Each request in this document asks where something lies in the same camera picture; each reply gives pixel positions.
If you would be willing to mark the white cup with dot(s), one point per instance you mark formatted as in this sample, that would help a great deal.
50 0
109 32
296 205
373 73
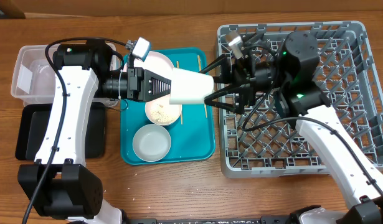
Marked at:
189 88

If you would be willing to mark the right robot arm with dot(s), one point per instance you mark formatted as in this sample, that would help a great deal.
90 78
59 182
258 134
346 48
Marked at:
301 103

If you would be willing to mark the grey shallow bowl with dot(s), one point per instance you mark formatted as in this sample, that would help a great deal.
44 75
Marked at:
151 143

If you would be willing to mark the pink bowl with rice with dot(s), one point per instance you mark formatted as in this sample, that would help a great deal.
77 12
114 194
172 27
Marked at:
161 112

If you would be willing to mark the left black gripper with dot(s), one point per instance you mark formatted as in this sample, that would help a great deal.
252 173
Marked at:
141 84

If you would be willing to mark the black rectangular tray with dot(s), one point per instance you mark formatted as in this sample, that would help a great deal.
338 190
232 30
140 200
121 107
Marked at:
34 121

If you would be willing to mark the clear plastic bin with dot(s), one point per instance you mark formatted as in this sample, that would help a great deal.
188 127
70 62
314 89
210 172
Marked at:
33 79

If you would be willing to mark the large white plate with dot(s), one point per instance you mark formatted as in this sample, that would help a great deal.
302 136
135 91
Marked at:
156 63

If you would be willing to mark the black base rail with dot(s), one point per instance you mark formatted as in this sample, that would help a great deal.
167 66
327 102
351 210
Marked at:
210 221

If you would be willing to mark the right wooden chopstick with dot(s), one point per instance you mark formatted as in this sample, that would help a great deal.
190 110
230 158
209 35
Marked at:
200 68

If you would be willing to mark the wooden chopstick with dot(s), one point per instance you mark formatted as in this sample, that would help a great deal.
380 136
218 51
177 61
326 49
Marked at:
177 65
200 68

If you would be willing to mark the teal serving tray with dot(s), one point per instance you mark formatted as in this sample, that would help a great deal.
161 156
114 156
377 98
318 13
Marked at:
192 141

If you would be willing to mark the left wooden chopstick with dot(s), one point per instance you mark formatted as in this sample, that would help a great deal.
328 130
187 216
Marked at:
177 65

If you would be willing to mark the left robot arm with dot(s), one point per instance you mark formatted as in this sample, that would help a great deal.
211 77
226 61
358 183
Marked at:
58 183

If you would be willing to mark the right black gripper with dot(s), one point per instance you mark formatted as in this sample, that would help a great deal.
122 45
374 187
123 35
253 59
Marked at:
241 82

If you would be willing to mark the grey plastic dish rack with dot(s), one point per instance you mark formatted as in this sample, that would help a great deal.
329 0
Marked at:
256 144

